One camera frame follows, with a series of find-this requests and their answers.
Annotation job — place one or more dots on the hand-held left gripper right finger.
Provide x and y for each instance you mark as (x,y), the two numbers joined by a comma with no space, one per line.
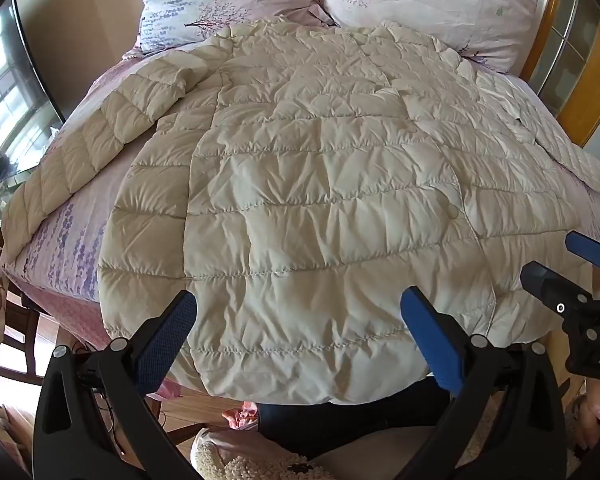
(430,345)

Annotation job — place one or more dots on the cream fleece garment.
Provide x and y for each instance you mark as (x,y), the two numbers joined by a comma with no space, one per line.
(250,460)

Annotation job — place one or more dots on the small pink cloth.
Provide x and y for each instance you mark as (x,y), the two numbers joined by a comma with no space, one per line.
(240,416)

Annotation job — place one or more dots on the cream quilted down jacket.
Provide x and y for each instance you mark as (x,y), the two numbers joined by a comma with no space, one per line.
(305,185)

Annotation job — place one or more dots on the person's dark pants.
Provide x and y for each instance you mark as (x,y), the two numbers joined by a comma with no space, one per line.
(330,425)

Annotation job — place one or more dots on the dark wooden chair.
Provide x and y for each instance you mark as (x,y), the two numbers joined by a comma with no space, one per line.
(17,332)

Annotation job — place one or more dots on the person's right hand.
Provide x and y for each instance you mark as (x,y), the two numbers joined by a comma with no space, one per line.
(592,420)

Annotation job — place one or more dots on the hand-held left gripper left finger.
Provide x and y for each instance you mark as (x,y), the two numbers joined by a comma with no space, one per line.
(167,340)

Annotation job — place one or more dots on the pink floral bed sheet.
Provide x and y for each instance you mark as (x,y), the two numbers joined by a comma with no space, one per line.
(85,220)

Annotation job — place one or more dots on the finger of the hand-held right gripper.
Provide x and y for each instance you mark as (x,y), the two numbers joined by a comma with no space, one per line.
(587,250)
(542,280)

